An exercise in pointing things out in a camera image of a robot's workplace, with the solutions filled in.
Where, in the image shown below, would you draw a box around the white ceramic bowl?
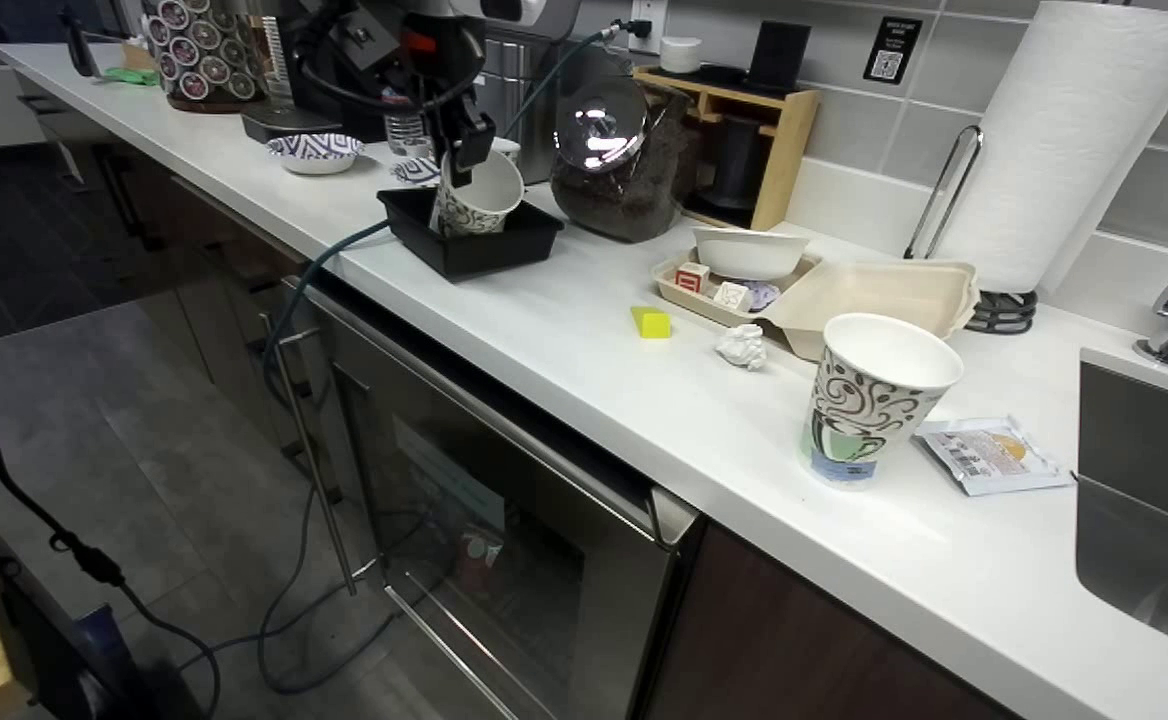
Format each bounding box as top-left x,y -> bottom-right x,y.
690,221 -> 818,283

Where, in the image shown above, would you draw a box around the round glass jar dark contents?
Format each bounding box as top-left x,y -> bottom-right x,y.
547,53 -> 690,250

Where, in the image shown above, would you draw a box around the circle patterned canister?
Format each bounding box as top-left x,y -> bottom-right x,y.
142,0 -> 267,115

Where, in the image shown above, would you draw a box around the small dark object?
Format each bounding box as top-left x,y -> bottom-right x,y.
66,16 -> 100,82

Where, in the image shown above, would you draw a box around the crumpled white paper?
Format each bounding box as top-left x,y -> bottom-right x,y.
713,320 -> 776,376

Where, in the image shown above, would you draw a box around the beige tray with packets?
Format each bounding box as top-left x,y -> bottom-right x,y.
651,251 -> 823,333

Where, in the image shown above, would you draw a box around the dark blue bag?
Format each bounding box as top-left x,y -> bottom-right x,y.
0,545 -> 206,720

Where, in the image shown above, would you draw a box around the silver countertop appliance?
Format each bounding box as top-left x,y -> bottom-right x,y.
482,16 -> 578,153

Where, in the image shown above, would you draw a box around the stainless steel dishwasher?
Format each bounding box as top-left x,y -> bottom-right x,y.
300,274 -> 706,720

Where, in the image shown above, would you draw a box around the black box on rack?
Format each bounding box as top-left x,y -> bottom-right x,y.
748,16 -> 818,102

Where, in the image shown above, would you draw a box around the metal paper towel holder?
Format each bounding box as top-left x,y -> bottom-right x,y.
899,121 -> 1044,340

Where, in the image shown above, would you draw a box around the wooden rack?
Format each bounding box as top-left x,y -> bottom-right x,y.
630,66 -> 823,238

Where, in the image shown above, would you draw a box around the white paper towel roll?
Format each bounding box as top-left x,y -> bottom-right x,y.
934,0 -> 1168,301

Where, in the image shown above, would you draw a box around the beige takeout container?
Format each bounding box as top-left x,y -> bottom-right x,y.
758,256 -> 986,370

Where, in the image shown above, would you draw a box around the yellow sponge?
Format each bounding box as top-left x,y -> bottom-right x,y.
630,305 -> 679,343

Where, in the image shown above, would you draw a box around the clear water bottle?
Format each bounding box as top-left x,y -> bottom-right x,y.
381,108 -> 436,166

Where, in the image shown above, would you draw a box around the black coffee machine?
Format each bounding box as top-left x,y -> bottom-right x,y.
240,0 -> 409,150

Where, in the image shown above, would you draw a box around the teal cable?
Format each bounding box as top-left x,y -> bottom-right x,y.
254,215 -> 403,701

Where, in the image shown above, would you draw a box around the stainless steel sink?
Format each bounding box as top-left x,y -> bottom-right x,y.
1073,343 -> 1168,668

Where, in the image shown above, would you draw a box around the green sponge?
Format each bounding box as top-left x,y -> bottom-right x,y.
100,59 -> 164,94

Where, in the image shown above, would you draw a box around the black square box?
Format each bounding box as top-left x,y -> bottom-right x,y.
372,179 -> 567,289

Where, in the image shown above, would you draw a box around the black floor cable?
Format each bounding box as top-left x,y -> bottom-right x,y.
0,380 -> 229,720

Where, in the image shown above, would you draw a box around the blue patterned bowl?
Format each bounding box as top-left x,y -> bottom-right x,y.
265,129 -> 370,179

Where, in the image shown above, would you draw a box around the small patterned plate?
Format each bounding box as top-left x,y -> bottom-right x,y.
387,153 -> 444,193

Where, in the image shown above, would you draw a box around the small paper packet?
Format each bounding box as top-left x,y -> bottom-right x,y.
912,412 -> 1075,500

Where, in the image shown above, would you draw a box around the small white cup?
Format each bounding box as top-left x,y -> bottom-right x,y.
656,34 -> 709,82

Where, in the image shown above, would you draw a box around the white wall outlet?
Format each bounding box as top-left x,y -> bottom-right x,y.
630,0 -> 672,59

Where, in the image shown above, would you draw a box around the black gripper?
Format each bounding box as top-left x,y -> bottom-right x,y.
397,7 -> 499,175

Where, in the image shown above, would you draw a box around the black wall sign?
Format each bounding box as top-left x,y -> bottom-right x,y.
862,12 -> 930,94

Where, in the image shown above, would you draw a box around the black power cord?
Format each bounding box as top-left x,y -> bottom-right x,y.
509,12 -> 656,140

